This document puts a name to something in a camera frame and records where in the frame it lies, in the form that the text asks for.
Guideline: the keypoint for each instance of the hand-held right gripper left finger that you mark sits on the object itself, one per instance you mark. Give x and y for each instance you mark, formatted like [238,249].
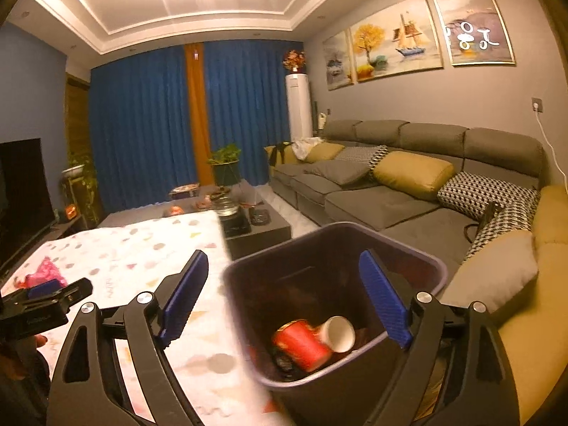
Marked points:
[184,301]

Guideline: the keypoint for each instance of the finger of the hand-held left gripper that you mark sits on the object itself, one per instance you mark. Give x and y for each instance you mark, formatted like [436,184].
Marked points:
[75,290]
[44,289]

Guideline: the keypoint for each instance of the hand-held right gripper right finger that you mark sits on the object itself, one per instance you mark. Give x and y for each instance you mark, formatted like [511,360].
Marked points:
[384,297]

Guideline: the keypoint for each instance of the pink plastic bag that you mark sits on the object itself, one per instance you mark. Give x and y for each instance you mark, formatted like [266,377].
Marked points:
[42,271]

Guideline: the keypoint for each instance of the white orange paper cup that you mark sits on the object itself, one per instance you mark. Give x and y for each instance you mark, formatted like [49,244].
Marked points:
[341,333]

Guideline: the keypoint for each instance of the grey plastic trash bin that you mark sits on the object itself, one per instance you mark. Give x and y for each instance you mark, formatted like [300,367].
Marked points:
[319,266]

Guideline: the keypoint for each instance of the plain red paper cup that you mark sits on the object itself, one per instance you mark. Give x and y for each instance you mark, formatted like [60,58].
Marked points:
[299,344]

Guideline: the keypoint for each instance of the person's left hand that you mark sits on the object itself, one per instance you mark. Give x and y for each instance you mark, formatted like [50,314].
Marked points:
[20,364]

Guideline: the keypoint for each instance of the dark television stand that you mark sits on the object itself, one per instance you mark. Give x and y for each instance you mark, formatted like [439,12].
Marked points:
[66,226]

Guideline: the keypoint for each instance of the white printed tablecloth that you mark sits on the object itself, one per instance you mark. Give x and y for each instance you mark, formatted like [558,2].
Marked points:
[146,244]

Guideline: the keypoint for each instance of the orange table ornament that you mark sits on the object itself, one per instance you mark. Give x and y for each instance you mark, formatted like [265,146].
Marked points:
[69,213]

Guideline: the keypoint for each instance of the black kettle base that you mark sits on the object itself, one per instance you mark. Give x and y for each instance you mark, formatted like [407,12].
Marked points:
[235,226]

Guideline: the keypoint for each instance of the grey corner sofa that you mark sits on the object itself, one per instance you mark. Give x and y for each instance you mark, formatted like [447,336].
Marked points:
[377,204]

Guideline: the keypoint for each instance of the black flat television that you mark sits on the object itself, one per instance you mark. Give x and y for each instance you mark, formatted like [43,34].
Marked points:
[24,195]

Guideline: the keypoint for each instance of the glass kettle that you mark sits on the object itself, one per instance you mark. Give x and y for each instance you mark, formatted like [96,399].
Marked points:
[227,207]

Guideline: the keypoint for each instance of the trailing plant on white stand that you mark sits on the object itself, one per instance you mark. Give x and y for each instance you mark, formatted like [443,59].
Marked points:
[82,182]

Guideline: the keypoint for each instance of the light grey cushion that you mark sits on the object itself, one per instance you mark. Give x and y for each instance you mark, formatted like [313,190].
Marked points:
[492,275]

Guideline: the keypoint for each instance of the rectangular snack tray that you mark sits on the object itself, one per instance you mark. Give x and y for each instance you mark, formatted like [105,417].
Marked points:
[183,191]

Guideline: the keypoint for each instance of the dark coffee table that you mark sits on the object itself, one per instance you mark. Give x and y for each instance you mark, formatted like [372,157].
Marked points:
[270,230]

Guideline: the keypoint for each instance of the dark glass ashtray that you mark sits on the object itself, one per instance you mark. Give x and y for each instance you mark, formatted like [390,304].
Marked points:
[258,216]

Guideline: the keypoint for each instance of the flat grey cushion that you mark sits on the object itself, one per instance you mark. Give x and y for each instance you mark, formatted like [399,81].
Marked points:
[337,172]

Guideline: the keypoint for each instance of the black white patterned cushion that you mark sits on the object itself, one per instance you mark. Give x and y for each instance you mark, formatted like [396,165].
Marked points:
[366,159]
[475,191]
[506,226]

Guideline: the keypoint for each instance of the potted plant on dark stand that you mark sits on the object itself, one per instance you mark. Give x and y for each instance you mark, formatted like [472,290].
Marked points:
[226,159]

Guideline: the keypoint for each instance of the small yellow cushion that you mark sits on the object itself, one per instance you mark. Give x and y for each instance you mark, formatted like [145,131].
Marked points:
[324,152]

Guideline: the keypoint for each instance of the large yellow cushion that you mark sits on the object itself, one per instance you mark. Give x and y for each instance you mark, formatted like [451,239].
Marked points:
[541,319]

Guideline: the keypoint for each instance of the white cloth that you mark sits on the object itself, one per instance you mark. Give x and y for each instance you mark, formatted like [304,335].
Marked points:
[307,147]

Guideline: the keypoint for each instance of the blue curtain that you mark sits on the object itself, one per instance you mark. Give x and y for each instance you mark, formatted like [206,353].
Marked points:
[253,111]
[142,133]

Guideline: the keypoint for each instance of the black garment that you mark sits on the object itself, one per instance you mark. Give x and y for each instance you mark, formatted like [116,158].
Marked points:
[277,153]

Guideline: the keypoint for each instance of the orange curtain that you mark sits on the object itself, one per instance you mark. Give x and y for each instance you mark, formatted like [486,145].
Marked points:
[198,111]

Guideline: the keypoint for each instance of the white standing air conditioner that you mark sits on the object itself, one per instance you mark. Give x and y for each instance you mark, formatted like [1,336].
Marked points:
[299,106]

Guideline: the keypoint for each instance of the small framed landscape painting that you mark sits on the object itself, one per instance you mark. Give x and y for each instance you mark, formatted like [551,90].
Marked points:
[338,61]

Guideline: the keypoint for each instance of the golden flower decoration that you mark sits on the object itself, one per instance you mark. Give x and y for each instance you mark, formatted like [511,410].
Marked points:
[294,61]

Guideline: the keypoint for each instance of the framed sailboat tree painting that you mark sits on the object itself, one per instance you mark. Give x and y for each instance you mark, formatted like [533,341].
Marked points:
[395,37]

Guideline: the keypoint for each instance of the framed purple abstract painting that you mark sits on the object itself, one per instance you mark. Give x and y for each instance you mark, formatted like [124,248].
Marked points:
[472,22]

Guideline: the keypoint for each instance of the wall power outlet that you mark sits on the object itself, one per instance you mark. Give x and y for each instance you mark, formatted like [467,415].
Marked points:
[537,104]

